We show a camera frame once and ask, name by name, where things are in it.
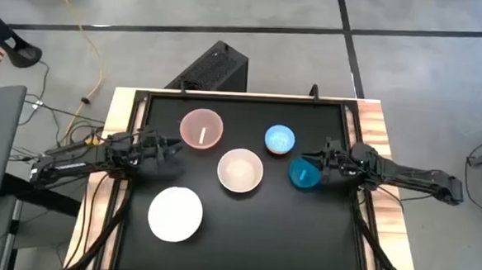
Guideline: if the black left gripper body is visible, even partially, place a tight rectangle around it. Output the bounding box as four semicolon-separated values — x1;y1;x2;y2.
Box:
131;130;172;165

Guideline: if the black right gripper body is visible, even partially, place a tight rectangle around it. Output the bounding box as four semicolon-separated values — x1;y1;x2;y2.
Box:
320;138;353;178

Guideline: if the teal blue bowl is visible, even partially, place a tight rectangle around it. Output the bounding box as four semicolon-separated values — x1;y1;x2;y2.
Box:
288;157;323;192

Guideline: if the pink translucent bowl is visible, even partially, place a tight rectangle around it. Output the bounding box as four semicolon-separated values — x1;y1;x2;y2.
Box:
178;107;226;151

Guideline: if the small light blue bowl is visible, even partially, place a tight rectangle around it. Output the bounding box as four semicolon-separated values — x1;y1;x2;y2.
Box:
263;123;297;156

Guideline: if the large white bowl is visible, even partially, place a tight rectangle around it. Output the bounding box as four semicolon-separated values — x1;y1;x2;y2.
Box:
146;185;205;244

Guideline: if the beige bowl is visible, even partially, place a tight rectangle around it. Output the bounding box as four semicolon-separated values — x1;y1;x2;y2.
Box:
215;146;266;195

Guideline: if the black computer tower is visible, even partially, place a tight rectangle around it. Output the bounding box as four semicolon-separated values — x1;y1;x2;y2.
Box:
164;37;250;94

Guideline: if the black table mat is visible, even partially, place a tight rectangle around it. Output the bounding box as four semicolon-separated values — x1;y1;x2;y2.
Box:
116;93;371;270

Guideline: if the yellow cable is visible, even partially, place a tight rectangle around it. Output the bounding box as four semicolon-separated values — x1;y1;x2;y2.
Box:
37;0;108;145

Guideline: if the black floor cable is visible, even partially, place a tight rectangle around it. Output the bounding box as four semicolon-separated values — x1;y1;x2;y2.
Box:
22;98;107;126

